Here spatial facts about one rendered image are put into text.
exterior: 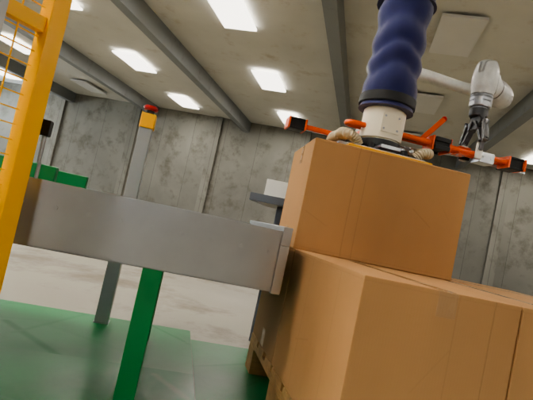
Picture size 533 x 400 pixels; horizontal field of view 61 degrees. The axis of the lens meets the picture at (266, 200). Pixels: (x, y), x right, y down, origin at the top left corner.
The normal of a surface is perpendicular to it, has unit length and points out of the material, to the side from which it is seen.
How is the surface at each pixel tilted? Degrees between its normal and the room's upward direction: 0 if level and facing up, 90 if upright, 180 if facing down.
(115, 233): 90
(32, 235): 90
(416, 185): 90
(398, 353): 90
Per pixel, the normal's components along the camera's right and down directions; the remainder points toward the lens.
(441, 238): 0.13, -0.03
